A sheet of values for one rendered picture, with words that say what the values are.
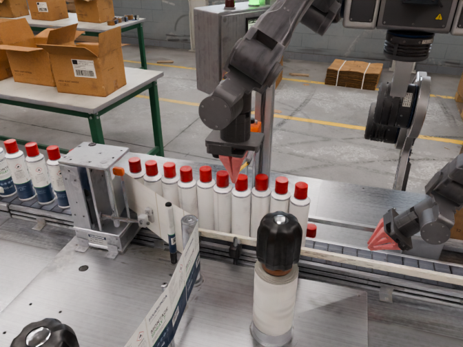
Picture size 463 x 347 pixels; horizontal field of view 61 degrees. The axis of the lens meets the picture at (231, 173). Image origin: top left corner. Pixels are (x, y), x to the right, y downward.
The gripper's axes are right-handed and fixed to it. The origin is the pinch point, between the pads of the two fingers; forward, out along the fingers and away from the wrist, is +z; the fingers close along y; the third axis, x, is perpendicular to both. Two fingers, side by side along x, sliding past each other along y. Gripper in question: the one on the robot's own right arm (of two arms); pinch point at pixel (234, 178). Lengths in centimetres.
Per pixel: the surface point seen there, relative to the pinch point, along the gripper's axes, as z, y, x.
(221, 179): 11.3, -8.1, 17.4
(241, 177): 10.3, -3.0, 18.0
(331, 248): 30.7, 21.9, 21.7
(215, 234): 27.7, -9.1, 15.3
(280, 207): 17.2, 7.4, 17.7
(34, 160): 15, -66, 18
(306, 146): 113, -3, 263
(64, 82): 31, -146, 136
